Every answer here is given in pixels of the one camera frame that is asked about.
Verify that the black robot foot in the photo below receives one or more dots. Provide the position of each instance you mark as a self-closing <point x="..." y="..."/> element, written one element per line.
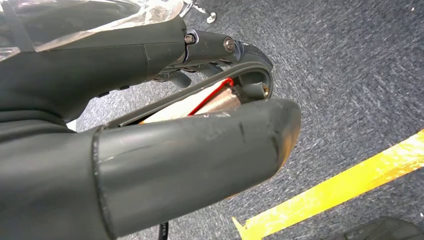
<point x="381" y="230"/>

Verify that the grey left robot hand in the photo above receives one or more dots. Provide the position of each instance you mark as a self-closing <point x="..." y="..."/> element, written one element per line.
<point x="185" y="159"/>

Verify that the yellow floor tape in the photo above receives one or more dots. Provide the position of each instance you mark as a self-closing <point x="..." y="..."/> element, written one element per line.
<point x="331" y="188"/>

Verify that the chrome chair base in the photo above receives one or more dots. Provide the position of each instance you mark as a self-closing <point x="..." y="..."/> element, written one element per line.
<point x="211" y="17"/>

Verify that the clear plastic hand cover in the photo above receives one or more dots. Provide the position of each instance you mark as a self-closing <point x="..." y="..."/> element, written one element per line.
<point x="159" y="11"/>

